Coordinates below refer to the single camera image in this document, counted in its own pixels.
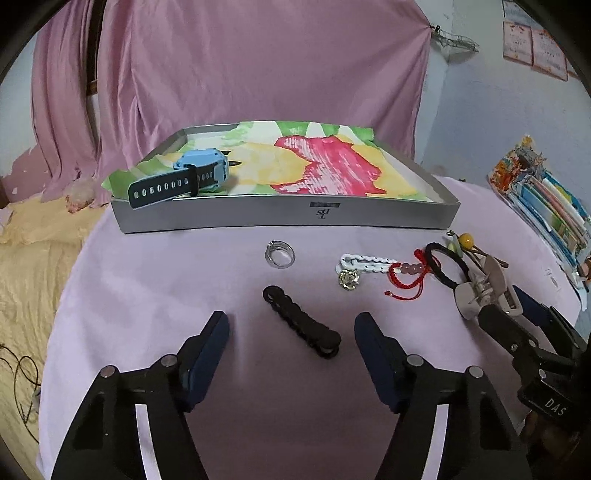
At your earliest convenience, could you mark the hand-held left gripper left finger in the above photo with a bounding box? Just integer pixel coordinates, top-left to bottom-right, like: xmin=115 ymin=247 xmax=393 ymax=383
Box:
xmin=50 ymin=311 xmax=230 ymax=480

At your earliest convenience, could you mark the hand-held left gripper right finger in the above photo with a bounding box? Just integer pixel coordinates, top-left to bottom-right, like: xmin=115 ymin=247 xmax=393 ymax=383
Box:
xmin=354 ymin=312 xmax=533 ymax=480

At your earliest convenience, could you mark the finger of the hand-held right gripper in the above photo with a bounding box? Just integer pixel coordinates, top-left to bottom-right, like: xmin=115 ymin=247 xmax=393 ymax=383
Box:
xmin=478 ymin=305 xmax=555 ymax=386
xmin=512 ymin=285 xmax=588 ymax=358

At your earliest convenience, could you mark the beige hair claw clip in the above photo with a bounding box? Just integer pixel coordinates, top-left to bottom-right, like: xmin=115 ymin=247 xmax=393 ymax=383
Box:
xmin=454 ymin=256 xmax=525 ymax=322

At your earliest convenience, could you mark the black hair claw clip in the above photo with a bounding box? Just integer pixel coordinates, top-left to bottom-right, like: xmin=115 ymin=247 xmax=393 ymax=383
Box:
xmin=262 ymin=285 xmax=342 ymax=360

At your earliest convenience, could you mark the black hair tie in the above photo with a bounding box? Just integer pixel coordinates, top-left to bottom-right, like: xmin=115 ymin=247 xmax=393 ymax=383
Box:
xmin=425 ymin=242 xmax=474 ymax=289

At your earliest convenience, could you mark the white chain bracelet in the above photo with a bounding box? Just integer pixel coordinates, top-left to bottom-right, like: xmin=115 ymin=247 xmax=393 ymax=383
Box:
xmin=339 ymin=252 xmax=402 ymax=277

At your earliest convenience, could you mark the red string bracelet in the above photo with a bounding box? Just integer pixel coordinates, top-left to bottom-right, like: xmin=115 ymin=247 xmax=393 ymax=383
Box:
xmin=384 ymin=249 xmax=439 ymax=301

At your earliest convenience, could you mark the yellow bead hair stick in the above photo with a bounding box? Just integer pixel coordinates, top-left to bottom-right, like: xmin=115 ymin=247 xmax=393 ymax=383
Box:
xmin=447 ymin=231 xmax=509 ymax=268

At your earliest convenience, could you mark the clear silver ring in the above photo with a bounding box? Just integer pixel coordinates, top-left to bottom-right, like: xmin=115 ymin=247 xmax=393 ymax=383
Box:
xmin=264 ymin=241 xmax=295 ymax=269

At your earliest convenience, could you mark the grey rectangular tray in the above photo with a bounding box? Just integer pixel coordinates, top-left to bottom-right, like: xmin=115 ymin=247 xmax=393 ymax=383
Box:
xmin=110 ymin=122 xmax=461 ymax=234

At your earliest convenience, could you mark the pink table cloth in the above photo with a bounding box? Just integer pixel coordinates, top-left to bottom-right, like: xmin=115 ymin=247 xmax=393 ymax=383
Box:
xmin=37 ymin=173 xmax=585 ymax=480

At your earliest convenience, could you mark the stack of colourful books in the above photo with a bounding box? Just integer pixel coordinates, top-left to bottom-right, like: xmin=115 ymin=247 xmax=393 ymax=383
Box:
xmin=487 ymin=134 xmax=591 ymax=296

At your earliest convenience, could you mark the blue smartwatch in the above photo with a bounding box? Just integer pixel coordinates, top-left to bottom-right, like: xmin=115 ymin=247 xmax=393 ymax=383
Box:
xmin=128 ymin=148 xmax=243 ymax=210

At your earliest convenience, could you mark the yellow bedspread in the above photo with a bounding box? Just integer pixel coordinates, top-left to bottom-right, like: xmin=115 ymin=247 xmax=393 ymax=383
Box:
xmin=0 ymin=198 xmax=114 ymax=462

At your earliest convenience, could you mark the colourful painted paper sheet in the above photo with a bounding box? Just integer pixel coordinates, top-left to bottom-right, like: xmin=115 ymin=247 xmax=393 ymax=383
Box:
xmin=102 ymin=120 xmax=437 ymax=202

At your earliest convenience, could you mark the pink curtain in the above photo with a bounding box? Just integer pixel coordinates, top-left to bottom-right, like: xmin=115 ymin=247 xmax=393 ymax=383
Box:
xmin=30 ymin=11 xmax=102 ymax=201
xmin=95 ymin=0 xmax=432 ymax=204

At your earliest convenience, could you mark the black cable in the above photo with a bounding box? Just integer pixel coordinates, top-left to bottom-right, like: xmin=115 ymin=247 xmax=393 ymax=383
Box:
xmin=0 ymin=344 xmax=43 ymax=444

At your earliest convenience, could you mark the group of wall certificates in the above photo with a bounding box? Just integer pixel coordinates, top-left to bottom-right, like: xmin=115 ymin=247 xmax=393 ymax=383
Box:
xmin=502 ymin=0 xmax=570 ymax=82

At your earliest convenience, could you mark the wire wall shelf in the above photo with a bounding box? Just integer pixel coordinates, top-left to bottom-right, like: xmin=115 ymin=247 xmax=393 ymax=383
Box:
xmin=431 ymin=25 xmax=479 ymax=54

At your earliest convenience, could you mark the dark window frame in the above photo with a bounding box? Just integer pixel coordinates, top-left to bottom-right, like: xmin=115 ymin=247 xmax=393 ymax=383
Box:
xmin=85 ymin=0 xmax=105 ymax=97

